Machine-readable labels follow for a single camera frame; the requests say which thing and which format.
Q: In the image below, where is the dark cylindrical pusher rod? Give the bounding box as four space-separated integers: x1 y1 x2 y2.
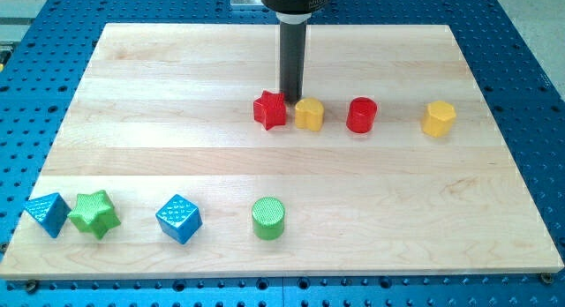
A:
279 22 306 104

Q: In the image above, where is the red star block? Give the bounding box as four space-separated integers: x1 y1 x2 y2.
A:
253 90 287 131

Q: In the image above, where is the yellow heart block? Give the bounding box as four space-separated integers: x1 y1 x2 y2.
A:
294 98 325 131

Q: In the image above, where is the green star block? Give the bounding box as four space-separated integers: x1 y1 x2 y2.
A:
67 190 121 240

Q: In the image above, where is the red cylinder block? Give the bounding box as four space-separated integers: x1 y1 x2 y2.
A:
346 97 378 133

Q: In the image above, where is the yellow hexagon block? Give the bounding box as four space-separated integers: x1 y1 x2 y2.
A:
421 101 456 138

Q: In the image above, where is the green cylinder block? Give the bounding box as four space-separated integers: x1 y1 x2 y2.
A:
252 197 286 241

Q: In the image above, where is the light wooden board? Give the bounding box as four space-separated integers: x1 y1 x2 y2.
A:
1 23 563 280

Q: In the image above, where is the blue cube block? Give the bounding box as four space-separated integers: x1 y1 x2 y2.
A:
155 194 203 244

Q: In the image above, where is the blue triangle block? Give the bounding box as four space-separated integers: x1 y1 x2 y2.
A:
25 192 71 238

